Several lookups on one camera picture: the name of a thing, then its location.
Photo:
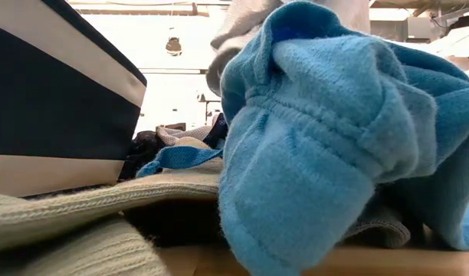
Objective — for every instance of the light blue fleece pants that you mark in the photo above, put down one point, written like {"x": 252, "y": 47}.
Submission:
{"x": 315, "y": 153}

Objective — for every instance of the navy white-dotted cloth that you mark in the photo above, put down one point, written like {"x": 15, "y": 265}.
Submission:
{"x": 219, "y": 132}

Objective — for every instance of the turquoise knit cloth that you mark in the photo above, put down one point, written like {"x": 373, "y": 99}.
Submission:
{"x": 181, "y": 157}

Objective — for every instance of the dark blue fabric bin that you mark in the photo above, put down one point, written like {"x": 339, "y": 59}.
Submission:
{"x": 54, "y": 107}

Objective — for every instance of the slate blue knit cloth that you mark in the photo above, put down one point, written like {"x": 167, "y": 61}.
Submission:
{"x": 380, "y": 232}

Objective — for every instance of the pale grey-green knit sock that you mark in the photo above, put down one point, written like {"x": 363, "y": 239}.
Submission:
{"x": 85, "y": 214}

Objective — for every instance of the dark round hanging object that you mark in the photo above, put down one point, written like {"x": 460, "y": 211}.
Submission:
{"x": 173, "y": 46}

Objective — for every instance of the white cloth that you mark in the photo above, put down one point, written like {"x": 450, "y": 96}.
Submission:
{"x": 184, "y": 134}

